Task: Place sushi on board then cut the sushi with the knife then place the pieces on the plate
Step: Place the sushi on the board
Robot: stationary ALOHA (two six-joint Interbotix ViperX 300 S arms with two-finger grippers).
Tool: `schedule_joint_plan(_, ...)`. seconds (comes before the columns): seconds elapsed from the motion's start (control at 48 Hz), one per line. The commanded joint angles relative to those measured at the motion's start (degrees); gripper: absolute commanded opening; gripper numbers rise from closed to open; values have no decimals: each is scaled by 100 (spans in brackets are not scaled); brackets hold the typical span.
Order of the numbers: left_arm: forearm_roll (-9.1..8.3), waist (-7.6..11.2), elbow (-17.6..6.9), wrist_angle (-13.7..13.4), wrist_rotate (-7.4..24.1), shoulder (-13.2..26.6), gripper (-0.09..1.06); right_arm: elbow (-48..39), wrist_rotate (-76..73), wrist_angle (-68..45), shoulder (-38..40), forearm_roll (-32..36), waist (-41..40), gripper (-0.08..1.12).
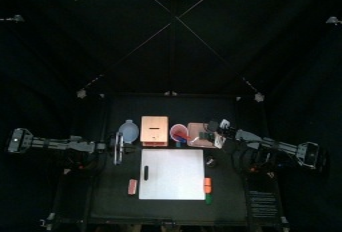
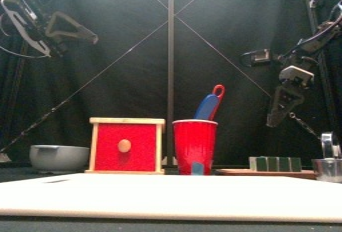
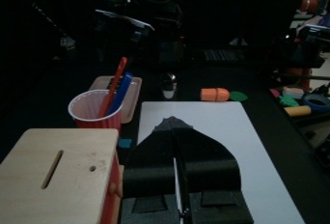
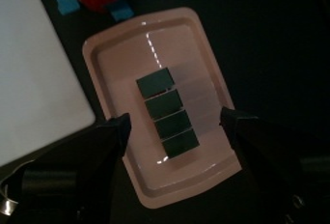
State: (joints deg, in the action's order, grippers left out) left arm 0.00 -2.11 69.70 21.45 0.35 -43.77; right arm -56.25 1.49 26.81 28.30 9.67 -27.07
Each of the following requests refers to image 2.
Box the green white toy sushi roll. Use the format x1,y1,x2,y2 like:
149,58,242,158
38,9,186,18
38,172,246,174
248,155,304,173

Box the brown wooden cutting board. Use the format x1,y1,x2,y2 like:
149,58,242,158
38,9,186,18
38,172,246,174
216,168,320,181

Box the silver metal cup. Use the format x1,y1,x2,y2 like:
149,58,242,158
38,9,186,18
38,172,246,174
311,131,342,184

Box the red plastic cup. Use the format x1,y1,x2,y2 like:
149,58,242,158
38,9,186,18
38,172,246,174
172,119,220,176

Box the blue tape piece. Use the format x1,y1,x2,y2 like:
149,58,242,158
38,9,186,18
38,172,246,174
192,161,206,176

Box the grey bowl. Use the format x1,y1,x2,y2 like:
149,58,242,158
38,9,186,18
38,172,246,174
29,144,91,173

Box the wooden box red drawer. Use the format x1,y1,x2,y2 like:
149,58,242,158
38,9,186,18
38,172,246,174
85,116,168,175

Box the slanted grey frame pole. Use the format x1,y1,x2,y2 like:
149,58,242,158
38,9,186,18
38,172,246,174
300,0,339,134

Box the thin diagonal brace wire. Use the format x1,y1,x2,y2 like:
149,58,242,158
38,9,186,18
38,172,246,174
0,0,226,153
130,0,324,141

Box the blue toy knife red handle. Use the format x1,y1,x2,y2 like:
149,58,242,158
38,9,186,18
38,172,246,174
193,84,228,122

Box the vertical grey frame pole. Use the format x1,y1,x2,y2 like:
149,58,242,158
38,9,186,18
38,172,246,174
166,0,177,168

